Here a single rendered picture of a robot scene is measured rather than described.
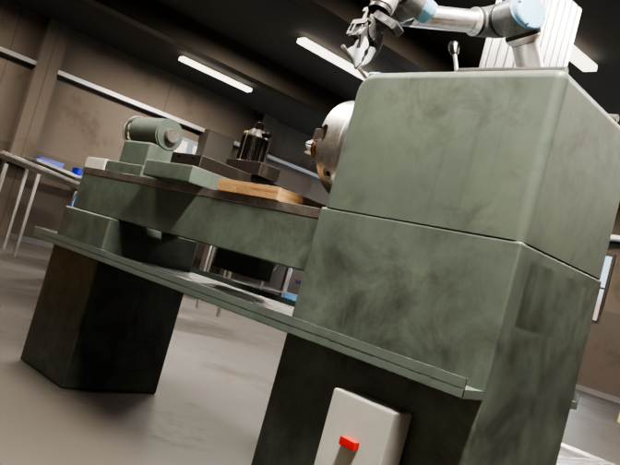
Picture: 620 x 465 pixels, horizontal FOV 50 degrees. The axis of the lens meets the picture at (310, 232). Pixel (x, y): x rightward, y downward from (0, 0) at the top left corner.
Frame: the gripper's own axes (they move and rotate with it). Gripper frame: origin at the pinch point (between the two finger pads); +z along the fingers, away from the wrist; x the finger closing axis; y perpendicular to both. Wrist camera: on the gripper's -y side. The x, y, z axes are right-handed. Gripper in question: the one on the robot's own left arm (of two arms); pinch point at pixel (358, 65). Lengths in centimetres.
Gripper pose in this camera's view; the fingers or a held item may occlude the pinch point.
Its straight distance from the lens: 197.6
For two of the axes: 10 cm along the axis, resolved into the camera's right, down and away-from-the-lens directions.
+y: -7.0, -1.5, 7.0
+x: -5.8, -4.5, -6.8
